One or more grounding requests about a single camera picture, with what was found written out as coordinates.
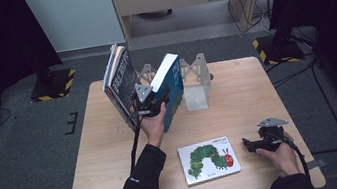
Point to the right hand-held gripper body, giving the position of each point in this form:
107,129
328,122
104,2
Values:
270,138

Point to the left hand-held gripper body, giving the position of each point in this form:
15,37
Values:
149,105

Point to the thick blue book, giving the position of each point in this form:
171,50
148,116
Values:
173,83

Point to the grey expandable book rack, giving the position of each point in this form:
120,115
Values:
195,98

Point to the dark illustrated magazine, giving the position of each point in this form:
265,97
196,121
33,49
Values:
125,80

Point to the grey portrait magazine red label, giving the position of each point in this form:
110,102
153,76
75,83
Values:
111,86

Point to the white caterpillar picture book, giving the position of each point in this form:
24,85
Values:
210,160

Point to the orange edged magazine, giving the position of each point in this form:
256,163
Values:
112,50

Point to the person's left hand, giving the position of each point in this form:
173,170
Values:
154,127

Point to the person's right hand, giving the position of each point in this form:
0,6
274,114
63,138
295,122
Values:
282,160

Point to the grey tape strip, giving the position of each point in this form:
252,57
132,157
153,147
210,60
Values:
318,163

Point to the black stand with striped base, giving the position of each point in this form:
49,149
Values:
279,49
54,84

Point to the white cabinet panel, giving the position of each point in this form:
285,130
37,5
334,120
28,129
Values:
77,17

